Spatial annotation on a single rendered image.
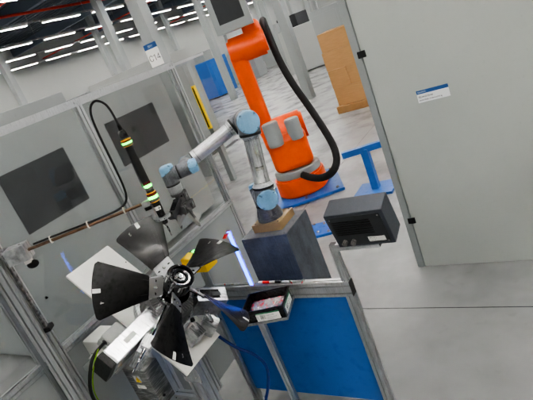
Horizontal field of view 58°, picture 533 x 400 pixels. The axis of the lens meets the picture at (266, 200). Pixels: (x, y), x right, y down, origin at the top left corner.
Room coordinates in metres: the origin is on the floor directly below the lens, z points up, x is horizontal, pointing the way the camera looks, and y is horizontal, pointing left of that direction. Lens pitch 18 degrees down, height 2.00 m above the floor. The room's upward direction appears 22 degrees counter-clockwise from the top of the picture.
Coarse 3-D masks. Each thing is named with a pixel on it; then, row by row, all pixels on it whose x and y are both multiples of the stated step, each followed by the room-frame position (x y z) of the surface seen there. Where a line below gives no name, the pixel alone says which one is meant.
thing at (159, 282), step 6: (156, 276) 1.88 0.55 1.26; (162, 276) 1.89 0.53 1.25; (150, 282) 1.86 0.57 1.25; (156, 282) 1.88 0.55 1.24; (162, 282) 1.89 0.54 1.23; (150, 288) 1.86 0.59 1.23; (162, 288) 1.88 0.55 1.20; (150, 294) 1.86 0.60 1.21; (156, 294) 1.87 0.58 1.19; (162, 294) 1.88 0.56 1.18
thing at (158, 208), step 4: (120, 124) 1.99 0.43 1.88; (120, 128) 1.98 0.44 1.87; (120, 132) 1.98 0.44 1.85; (124, 132) 1.98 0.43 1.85; (120, 136) 1.98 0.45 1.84; (124, 136) 1.97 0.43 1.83; (152, 204) 1.98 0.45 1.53; (156, 204) 1.97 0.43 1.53; (160, 204) 1.99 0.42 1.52; (156, 208) 1.97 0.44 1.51; (160, 208) 1.98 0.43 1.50; (156, 212) 1.98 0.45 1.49; (160, 212) 1.98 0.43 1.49; (164, 212) 1.99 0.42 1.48; (160, 216) 1.98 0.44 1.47; (164, 220) 1.98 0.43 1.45; (164, 224) 1.98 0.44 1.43
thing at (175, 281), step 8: (176, 264) 1.92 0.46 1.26; (168, 272) 1.88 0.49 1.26; (176, 272) 1.89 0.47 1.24; (184, 272) 1.90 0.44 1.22; (192, 272) 1.91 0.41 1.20; (168, 280) 1.85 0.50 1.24; (176, 280) 1.86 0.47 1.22; (184, 280) 1.87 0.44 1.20; (192, 280) 1.88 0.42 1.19; (168, 288) 1.86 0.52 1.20; (176, 288) 1.84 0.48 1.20; (184, 288) 1.84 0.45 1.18; (168, 296) 1.89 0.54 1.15; (184, 296) 1.92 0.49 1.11; (168, 304) 1.87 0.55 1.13
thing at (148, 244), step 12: (132, 228) 2.11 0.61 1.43; (144, 228) 2.10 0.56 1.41; (156, 228) 2.09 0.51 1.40; (120, 240) 2.08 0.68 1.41; (132, 240) 2.07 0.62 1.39; (144, 240) 2.06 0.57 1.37; (156, 240) 2.05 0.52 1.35; (132, 252) 2.04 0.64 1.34; (144, 252) 2.03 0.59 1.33; (156, 252) 2.01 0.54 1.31; (168, 252) 2.00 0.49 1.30; (156, 264) 1.98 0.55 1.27
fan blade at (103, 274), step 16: (96, 272) 1.80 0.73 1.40; (112, 272) 1.82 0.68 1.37; (128, 272) 1.84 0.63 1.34; (96, 288) 1.77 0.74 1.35; (112, 288) 1.79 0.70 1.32; (128, 288) 1.81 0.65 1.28; (144, 288) 1.84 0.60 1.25; (96, 304) 1.74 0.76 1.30; (112, 304) 1.77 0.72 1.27; (128, 304) 1.80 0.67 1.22
